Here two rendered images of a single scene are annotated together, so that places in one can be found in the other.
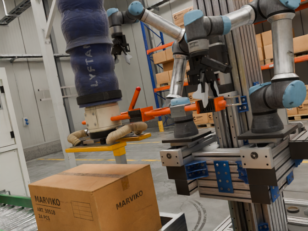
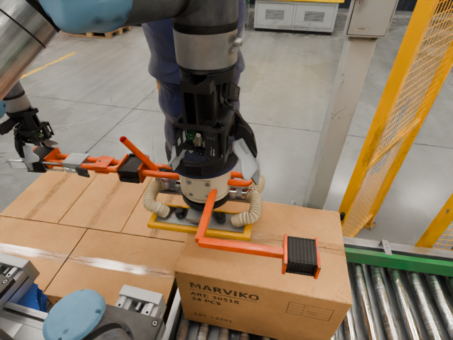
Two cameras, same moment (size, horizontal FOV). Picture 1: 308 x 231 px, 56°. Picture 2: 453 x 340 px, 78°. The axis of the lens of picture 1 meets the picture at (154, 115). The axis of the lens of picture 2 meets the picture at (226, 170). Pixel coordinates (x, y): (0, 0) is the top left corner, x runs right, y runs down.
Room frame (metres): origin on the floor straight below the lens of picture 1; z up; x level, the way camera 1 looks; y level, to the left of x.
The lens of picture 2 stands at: (2.11, -0.02, 1.84)
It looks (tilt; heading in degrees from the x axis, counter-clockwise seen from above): 39 degrees down; 152
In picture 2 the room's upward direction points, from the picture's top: straight up
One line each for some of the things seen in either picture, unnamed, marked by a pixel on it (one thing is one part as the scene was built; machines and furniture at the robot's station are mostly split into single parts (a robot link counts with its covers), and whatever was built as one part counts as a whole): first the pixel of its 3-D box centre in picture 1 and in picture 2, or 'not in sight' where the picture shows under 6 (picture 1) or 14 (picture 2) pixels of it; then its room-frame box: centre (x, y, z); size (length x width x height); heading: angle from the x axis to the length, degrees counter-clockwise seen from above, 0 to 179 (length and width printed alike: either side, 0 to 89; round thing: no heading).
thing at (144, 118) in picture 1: (141, 114); (134, 167); (1.30, 0.06, 1.24); 0.10 x 0.08 x 0.06; 142
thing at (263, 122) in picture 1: (266, 120); not in sight; (1.41, -0.54, 1.09); 0.15 x 0.15 x 0.10
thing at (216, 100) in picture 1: (210, 105); (44, 157); (1.09, -0.22, 1.23); 0.08 x 0.07 x 0.05; 52
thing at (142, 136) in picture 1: (120, 135); (200, 218); (1.53, 0.20, 1.13); 0.34 x 0.10 x 0.05; 52
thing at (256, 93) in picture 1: (263, 96); not in sight; (1.40, -0.54, 1.20); 0.13 x 0.12 x 0.14; 26
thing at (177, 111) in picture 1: (181, 110); (77, 163); (1.17, -0.11, 1.23); 0.07 x 0.07 x 0.04; 52
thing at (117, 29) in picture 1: (115, 31); (208, 47); (1.79, 0.13, 1.74); 0.08 x 0.08 x 0.05
